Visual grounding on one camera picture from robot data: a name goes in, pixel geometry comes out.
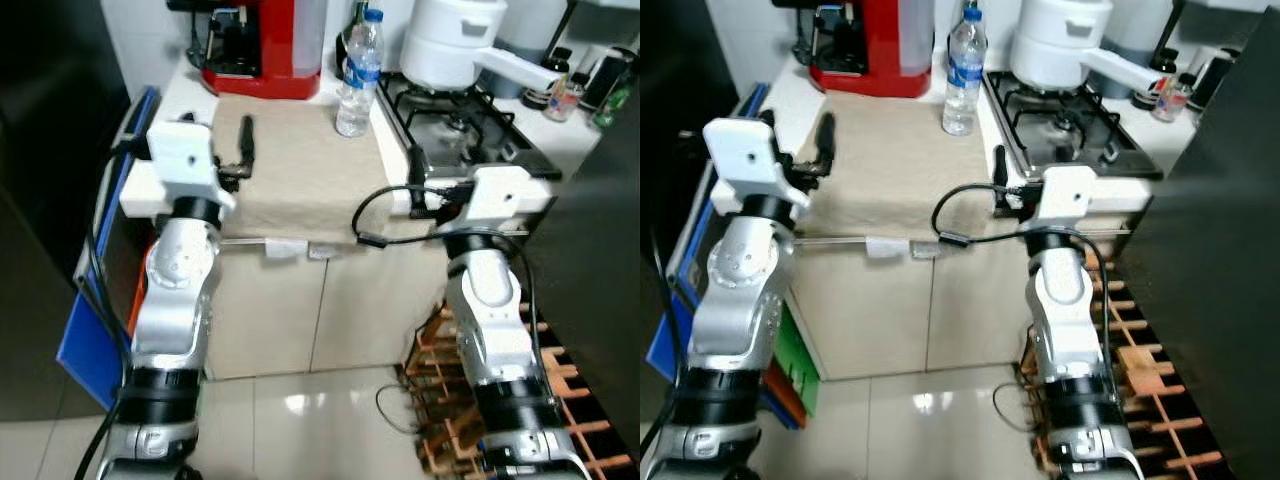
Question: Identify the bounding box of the green plastic panel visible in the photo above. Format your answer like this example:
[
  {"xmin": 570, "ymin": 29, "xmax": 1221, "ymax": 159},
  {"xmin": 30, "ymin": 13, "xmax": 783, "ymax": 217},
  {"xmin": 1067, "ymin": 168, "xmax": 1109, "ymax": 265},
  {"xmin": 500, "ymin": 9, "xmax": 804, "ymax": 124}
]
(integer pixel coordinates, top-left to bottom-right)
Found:
[{"xmin": 772, "ymin": 305, "xmax": 823, "ymax": 417}]

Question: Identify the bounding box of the beige kitchen cabinet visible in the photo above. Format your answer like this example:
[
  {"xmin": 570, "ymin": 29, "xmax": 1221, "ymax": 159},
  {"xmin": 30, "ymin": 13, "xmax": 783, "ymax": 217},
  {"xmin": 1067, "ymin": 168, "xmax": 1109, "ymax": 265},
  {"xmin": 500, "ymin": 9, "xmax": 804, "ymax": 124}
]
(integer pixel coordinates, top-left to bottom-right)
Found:
[
  {"xmin": 690, "ymin": 55, "xmax": 1201, "ymax": 384},
  {"xmin": 118, "ymin": 55, "xmax": 601, "ymax": 384}
]

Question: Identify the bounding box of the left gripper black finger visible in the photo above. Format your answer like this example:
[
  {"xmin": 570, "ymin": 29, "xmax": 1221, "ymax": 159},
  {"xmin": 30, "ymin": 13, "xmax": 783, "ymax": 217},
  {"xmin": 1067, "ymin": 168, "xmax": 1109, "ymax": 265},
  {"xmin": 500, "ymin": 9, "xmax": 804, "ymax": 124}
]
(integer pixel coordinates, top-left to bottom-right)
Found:
[
  {"xmin": 238, "ymin": 115, "xmax": 258, "ymax": 182},
  {"xmin": 815, "ymin": 112, "xmax": 838, "ymax": 177}
]

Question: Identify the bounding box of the thin black floor cable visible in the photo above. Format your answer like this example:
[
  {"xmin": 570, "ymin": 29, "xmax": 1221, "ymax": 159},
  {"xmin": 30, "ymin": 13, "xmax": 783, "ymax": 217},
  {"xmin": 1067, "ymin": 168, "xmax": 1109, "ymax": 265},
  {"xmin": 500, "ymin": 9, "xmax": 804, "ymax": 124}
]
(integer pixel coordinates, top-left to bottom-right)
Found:
[
  {"xmin": 992, "ymin": 383, "xmax": 1037, "ymax": 434},
  {"xmin": 375, "ymin": 383, "xmax": 426, "ymax": 438}
]

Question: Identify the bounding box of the beige table cloth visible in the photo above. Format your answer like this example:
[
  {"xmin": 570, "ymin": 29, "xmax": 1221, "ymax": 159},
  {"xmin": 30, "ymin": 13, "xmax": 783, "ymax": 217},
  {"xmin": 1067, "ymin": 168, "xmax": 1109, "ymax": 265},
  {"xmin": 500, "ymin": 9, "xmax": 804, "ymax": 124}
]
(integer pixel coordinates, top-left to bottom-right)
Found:
[
  {"xmin": 213, "ymin": 92, "xmax": 426, "ymax": 244},
  {"xmin": 795, "ymin": 92, "xmax": 1032, "ymax": 242}
]

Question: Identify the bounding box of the dark grey fridge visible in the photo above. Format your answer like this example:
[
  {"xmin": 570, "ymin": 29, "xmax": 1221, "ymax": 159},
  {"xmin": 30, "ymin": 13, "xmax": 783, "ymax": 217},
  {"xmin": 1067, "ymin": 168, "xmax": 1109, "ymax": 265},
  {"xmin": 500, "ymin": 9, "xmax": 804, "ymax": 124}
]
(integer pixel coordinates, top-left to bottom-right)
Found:
[
  {"xmin": 520, "ymin": 85, "xmax": 641, "ymax": 457},
  {"xmin": 1115, "ymin": 10, "xmax": 1280, "ymax": 480}
]

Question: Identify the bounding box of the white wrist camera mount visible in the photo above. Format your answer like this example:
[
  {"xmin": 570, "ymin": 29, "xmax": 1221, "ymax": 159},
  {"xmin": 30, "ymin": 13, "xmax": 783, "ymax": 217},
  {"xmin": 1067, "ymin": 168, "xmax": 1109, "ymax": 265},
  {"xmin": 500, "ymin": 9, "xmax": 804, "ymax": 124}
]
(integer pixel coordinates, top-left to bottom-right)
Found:
[
  {"xmin": 147, "ymin": 120, "xmax": 238, "ymax": 217},
  {"xmin": 1030, "ymin": 166, "xmax": 1100, "ymax": 237},
  {"xmin": 702, "ymin": 118, "xmax": 812, "ymax": 217},
  {"xmin": 440, "ymin": 166, "xmax": 550, "ymax": 242}
]

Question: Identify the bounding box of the wooden slatted rack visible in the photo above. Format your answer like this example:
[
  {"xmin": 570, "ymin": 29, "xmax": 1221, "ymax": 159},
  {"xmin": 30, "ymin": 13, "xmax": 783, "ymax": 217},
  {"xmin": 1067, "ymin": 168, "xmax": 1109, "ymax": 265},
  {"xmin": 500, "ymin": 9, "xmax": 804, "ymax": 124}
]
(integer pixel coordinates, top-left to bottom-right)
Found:
[
  {"xmin": 398, "ymin": 300, "xmax": 641, "ymax": 480},
  {"xmin": 1015, "ymin": 240, "xmax": 1227, "ymax": 480}
]

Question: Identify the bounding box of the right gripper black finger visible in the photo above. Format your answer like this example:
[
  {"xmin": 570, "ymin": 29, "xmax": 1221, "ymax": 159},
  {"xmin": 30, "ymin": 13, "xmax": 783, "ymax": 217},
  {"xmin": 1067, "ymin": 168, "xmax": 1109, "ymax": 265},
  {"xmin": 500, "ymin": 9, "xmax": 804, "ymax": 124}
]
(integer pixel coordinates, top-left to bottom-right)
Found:
[
  {"xmin": 408, "ymin": 145, "xmax": 430, "ymax": 214},
  {"xmin": 990, "ymin": 145, "xmax": 1010, "ymax": 212}
]

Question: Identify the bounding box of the orange plastic panel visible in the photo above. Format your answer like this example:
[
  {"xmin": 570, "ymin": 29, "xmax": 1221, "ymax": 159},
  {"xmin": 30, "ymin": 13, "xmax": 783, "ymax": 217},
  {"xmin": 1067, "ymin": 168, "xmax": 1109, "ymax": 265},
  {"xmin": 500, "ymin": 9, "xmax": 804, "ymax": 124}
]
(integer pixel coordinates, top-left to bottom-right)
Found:
[
  {"xmin": 128, "ymin": 270, "xmax": 152, "ymax": 337},
  {"xmin": 762, "ymin": 360, "xmax": 809, "ymax": 431}
]

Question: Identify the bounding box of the black gas stove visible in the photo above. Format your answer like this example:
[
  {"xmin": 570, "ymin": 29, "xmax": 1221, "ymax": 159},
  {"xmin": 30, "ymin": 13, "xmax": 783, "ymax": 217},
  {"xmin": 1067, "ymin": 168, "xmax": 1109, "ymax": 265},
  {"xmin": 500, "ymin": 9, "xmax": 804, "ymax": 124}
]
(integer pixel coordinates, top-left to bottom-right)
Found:
[
  {"xmin": 980, "ymin": 72, "xmax": 1167, "ymax": 182},
  {"xmin": 376, "ymin": 72, "xmax": 563, "ymax": 183}
]

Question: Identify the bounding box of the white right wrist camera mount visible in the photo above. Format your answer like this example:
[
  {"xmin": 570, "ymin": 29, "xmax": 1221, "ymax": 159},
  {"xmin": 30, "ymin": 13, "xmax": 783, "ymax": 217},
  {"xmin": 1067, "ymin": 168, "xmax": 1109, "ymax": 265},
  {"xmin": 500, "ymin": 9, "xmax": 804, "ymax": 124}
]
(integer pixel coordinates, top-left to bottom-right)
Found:
[
  {"xmin": 1030, "ymin": 166, "xmax": 1100, "ymax": 237},
  {"xmin": 440, "ymin": 166, "xmax": 550, "ymax": 242}
]

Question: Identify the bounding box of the grey container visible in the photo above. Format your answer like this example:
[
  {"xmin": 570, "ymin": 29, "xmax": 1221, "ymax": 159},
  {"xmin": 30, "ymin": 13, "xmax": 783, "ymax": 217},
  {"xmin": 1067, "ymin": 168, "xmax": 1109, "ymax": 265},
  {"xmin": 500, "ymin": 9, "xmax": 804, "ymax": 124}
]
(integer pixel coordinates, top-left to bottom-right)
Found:
[
  {"xmin": 495, "ymin": 0, "xmax": 572, "ymax": 57},
  {"xmin": 1105, "ymin": 0, "xmax": 1187, "ymax": 57}
]

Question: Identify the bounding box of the red coffee machine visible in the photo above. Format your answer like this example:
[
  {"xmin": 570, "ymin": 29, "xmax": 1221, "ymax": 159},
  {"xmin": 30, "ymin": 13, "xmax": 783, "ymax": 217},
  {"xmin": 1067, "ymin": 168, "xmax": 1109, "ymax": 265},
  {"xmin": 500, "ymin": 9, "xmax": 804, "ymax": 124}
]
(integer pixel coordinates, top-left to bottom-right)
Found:
[
  {"xmin": 772, "ymin": 0, "xmax": 937, "ymax": 100},
  {"xmin": 168, "ymin": 0, "xmax": 329, "ymax": 101}
]

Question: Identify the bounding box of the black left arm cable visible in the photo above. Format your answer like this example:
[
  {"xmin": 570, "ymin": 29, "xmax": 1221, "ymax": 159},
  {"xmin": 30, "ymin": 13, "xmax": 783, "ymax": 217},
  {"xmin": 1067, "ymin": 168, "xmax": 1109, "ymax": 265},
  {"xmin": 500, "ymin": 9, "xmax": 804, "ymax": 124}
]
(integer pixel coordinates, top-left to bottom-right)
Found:
[
  {"xmin": 640, "ymin": 228, "xmax": 693, "ymax": 480},
  {"xmin": 75, "ymin": 138, "xmax": 151, "ymax": 480}
]

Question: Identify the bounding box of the white pot with handle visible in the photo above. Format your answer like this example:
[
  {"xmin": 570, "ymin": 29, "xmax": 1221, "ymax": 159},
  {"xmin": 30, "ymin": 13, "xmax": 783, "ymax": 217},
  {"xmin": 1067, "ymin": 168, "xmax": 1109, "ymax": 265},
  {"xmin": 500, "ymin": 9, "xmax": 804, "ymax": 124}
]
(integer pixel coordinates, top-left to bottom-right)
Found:
[
  {"xmin": 400, "ymin": 0, "xmax": 563, "ymax": 94},
  {"xmin": 1008, "ymin": 0, "xmax": 1167, "ymax": 94}
]

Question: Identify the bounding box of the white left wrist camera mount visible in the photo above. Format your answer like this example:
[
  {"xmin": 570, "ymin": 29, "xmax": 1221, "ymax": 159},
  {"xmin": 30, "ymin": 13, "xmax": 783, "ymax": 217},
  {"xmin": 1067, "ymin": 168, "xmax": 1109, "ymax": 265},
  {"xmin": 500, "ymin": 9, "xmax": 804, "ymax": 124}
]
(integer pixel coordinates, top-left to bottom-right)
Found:
[
  {"xmin": 702, "ymin": 118, "xmax": 812, "ymax": 217},
  {"xmin": 147, "ymin": 120, "xmax": 238, "ymax": 217}
]

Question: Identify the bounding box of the clear plastic water bottle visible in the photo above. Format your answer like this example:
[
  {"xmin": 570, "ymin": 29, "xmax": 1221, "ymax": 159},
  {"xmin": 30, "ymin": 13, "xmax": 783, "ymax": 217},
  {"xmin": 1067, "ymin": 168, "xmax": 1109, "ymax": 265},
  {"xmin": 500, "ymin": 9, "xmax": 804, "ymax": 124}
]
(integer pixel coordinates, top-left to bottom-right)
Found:
[
  {"xmin": 335, "ymin": 8, "xmax": 386, "ymax": 139},
  {"xmin": 942, "ymin": 8, "xmax": 990, "ymax": 137}
]

